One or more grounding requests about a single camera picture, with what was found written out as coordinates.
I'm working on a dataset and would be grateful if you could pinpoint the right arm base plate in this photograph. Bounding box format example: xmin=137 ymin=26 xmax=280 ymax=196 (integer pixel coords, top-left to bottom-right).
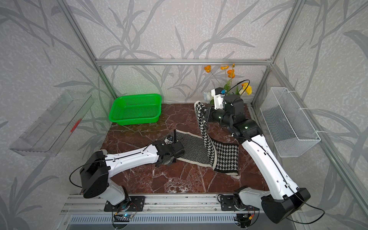
xmin=217 ymin=194 xmax=260 ymax=212

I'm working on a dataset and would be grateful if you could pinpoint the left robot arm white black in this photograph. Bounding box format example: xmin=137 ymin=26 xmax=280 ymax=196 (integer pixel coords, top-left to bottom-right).
xmin=69 ymin=140 xmax=185 ymax=210

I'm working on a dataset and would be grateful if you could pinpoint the red item in tray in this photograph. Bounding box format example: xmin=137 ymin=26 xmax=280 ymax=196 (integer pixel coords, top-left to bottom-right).
xmin=71 ymin=118 xmax=82 ymax=133

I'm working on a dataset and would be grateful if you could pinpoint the black white patterned scarf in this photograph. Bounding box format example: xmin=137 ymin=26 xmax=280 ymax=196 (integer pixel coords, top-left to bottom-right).
xmin=161 ymin=101 xmax=239 ymax=176

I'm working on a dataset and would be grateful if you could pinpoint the artificial flowers bouquet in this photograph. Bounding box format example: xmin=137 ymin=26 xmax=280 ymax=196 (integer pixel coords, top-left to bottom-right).
xmin=200 ymin=64 xmax=253 ymax=104

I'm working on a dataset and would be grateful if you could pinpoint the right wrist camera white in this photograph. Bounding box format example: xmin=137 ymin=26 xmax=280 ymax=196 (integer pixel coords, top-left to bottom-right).
xmin=211 ymin=87 xmax=226 ymax=110

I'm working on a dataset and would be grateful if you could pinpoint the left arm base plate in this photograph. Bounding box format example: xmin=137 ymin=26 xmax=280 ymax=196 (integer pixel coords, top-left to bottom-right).
xmin=103 ymin=195 xmax=146 ymax=213

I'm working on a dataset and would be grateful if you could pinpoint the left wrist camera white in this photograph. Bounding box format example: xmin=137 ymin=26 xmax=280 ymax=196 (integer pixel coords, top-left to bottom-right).
xmin=164 ymin=135 xmax=176 ymax=145

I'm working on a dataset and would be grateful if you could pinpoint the green plastic basket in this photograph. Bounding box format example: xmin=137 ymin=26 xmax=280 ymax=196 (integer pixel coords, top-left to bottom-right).
xmin=109 ymin=94 xmax=162 ymax=126

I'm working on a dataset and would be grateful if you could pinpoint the white wire mesh basket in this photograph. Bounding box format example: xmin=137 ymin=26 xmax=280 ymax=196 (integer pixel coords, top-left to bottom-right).
xmin=260 ymin=87 xmax=321 ymax=158

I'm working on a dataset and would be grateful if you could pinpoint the left circuit board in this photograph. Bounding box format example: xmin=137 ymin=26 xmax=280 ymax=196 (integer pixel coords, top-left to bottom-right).
xmin=113 ymin=213 xmax=135 ymax=222

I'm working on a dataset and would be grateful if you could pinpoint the clear plastic wall tray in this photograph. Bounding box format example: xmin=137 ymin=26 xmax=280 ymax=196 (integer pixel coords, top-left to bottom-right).
xmin=10 ymin=90 xmax=94 ymax=157

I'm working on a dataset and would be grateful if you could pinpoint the aluminium front rail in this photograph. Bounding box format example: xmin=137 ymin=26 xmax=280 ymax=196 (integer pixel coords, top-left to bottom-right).
xmin=60 ymin=193 xmax=248 ymax=215

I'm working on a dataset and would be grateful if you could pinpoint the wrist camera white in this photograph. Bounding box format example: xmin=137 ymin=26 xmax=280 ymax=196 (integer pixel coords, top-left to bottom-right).
xmin=211 ymin=87 xmax=226 ymax=110
xmin=164 ymin=135 xmax=176 ymax=145

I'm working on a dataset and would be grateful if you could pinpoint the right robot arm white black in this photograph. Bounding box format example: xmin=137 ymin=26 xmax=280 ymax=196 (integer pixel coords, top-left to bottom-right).
xmin=195 ymin=95 xmax=311 ymax=223

